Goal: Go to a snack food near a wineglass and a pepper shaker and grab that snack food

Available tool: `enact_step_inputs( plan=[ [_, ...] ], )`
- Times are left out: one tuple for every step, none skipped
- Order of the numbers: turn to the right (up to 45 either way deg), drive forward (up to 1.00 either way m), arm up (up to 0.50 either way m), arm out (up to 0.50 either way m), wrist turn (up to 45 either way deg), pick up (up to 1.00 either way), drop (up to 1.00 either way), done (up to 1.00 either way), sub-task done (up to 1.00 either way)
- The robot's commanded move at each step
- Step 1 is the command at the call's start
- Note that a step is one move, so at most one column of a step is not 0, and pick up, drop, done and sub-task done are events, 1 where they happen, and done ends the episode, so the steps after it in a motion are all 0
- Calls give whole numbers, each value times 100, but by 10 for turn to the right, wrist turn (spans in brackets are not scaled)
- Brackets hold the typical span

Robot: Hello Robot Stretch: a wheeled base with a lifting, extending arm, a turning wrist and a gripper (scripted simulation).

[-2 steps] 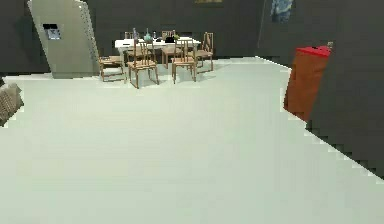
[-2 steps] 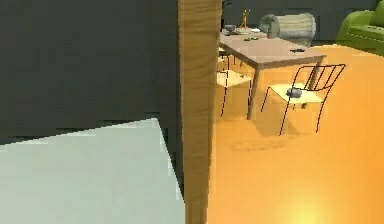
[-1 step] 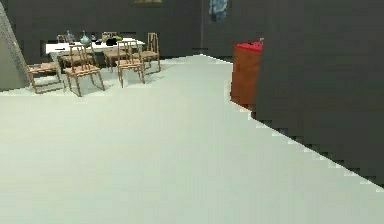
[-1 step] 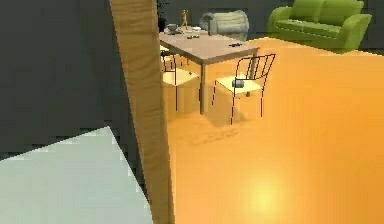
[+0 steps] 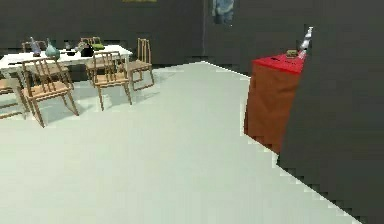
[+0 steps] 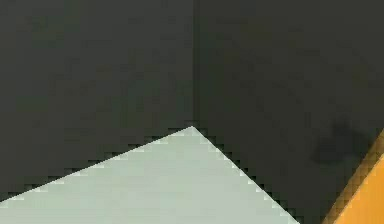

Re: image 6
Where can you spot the orange wooden cupboard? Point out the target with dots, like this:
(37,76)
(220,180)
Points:
(365,196)

